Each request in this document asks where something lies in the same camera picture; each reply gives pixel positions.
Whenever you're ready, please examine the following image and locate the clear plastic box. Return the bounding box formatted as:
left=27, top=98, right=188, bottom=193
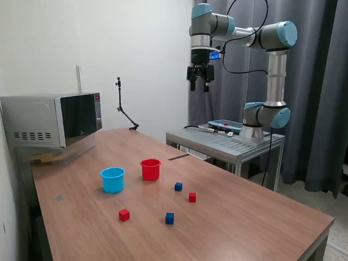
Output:
left=15, top=133, right=96, bottom=166

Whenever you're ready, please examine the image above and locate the robot teach pendant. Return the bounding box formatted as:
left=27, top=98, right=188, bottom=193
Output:
left=208, top=119, right=243, bottom=131

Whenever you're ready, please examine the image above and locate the white floor cable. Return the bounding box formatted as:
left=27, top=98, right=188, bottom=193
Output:
left=327, top=243, right=348, bottom=253

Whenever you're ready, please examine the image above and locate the black camera cable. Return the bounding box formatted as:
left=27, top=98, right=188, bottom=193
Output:
left=217, top=0, right=270, bottom=74

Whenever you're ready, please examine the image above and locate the silver microwave oven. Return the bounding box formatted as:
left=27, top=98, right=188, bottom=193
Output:
left=0, top=91, right=103, bottom=149

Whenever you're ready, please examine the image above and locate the red plastic cup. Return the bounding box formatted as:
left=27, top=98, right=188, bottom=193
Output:
left=140, top=158, right=161, bottom=182

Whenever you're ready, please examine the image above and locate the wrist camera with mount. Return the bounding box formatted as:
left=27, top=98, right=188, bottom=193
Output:
left=209, top=48, right=225, bottom=60

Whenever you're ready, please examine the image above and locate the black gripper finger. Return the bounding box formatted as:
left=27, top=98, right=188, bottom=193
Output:
left=187, top=65, right=197, bottom=92
left=201, top=64, right=215, bottom=92

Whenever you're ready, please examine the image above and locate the grey curtain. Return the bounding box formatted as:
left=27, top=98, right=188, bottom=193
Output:
left=188, top=0, right=348, bottom=199

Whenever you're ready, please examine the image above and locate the blue plastic cup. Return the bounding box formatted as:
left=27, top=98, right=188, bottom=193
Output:
left=100, top=167, right=126, bottom=194

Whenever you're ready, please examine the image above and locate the wooden block stack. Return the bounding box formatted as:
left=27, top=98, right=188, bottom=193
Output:
left=29, top=153, right=65, bottom=164

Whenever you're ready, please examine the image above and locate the black power cable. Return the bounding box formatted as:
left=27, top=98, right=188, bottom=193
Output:
left=261, top=127, right=275, bottom=187

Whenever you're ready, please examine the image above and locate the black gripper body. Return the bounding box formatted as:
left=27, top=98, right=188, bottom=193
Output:
left=191, top=48, right=210, bottom=72

